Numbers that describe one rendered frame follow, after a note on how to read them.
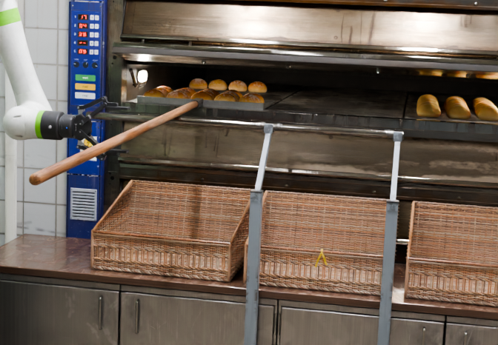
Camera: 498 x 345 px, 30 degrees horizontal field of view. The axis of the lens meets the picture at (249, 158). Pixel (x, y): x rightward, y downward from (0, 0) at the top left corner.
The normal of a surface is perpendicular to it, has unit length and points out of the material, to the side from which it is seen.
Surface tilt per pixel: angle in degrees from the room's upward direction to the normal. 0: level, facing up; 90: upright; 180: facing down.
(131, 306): 90
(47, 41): 90
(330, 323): 90
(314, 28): 70
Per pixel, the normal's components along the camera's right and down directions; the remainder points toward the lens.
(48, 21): -0.18, 0.14
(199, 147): -0.15, -0.21
